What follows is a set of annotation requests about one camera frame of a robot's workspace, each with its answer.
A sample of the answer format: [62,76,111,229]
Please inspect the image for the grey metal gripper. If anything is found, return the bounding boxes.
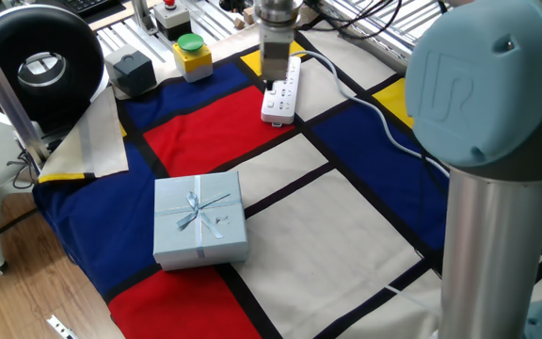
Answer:
[259,21,295,92]

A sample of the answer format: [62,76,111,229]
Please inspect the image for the white four-socket power strip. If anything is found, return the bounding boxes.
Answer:
[260,56,303,128]

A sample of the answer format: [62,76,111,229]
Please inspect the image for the colour block tablecloth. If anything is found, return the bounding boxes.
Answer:
[32,27,542,339]

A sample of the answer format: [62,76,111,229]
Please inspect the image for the green button yellow box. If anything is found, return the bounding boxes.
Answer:
[172,32,215,84]

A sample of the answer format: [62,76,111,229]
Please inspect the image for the red button grey box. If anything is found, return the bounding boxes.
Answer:
[152,0,193,41]

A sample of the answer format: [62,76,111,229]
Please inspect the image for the dark grey button box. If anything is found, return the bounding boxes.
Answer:
[104,44,158,100]

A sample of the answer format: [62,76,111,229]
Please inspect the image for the light blue ribboned gift box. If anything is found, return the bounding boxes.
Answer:
[151,169,249,272]

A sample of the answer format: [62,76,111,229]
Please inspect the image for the black keyboard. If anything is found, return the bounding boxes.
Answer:
[61,0,126,16]

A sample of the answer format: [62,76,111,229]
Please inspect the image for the light grey power strip cable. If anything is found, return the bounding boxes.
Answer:
[294,49,451,178]

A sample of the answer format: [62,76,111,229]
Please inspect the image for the short aluminium bracket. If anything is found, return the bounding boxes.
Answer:
[132,0,159,37]

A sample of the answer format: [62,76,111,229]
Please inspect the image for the thin white cord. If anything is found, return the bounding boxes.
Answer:
[383,284,441,316]

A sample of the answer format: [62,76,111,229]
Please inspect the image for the aluminium profile post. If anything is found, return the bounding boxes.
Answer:
[0,21,52,166]

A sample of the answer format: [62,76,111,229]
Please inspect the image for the small metal floor bracket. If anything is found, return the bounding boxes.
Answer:
[46,314,80,339]

